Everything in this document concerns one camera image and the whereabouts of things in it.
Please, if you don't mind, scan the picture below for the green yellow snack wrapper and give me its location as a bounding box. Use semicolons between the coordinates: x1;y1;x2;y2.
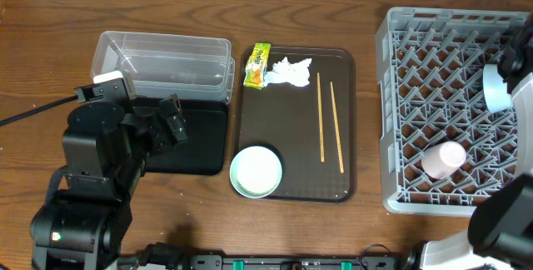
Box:
243;43;271;89

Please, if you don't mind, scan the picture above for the mint bowl with rice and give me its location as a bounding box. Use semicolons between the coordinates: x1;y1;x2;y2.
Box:
229;146;282;199

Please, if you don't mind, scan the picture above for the white tissue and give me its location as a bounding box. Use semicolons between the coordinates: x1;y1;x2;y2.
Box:
263;57;312;88

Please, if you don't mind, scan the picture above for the pale pink cup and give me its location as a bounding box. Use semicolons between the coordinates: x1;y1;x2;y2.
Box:
421;141;467;179

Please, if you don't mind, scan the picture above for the blue plate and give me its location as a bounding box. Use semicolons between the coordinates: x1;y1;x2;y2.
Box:
482;64;512;113

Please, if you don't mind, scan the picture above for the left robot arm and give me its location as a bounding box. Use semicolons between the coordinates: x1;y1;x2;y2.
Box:
30;95;187;269

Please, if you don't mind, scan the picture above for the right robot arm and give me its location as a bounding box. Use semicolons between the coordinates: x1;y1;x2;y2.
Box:
412;17;532;269

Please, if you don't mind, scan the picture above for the black waste tray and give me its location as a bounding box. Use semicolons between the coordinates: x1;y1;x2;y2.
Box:
122;94;228;176

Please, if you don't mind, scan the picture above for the grey dishwasher rack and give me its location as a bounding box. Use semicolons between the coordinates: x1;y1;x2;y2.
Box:
376;7;528;217

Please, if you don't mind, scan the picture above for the dark brown serving tray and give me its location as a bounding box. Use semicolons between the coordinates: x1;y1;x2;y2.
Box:
236;46;357;203

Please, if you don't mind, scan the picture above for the clear plastic bin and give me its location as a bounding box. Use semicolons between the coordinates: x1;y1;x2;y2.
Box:
91;31;235;104

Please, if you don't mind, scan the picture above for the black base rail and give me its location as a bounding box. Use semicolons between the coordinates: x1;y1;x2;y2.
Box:
118;242;417;270

